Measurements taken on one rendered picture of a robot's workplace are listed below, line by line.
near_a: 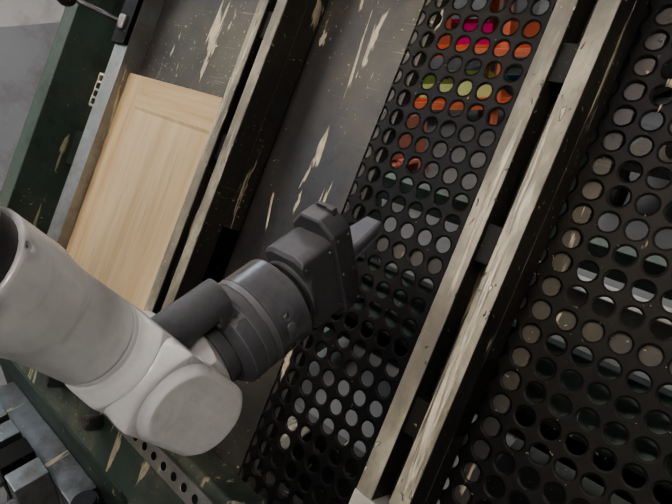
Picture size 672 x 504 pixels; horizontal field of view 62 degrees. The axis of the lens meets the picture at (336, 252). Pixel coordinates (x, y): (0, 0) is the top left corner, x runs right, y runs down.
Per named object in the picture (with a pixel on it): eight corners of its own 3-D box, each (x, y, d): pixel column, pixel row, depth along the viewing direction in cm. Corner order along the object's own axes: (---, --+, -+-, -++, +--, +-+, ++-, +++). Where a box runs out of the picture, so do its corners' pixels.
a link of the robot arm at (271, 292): (376, 318, 57) (292, 394, 51) (311, 283, 63) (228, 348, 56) (362, 216, 49) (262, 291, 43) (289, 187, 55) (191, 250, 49)
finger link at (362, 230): (386, 229, 58) (347, 260, 55) (363, 220, 60) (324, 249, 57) (385, 216, 57) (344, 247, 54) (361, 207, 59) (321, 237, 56)
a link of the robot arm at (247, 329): (285, 380, 50) (182, 471, 45) (211, 320, 56) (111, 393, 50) (272, 296, 43) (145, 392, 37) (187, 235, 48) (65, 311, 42)
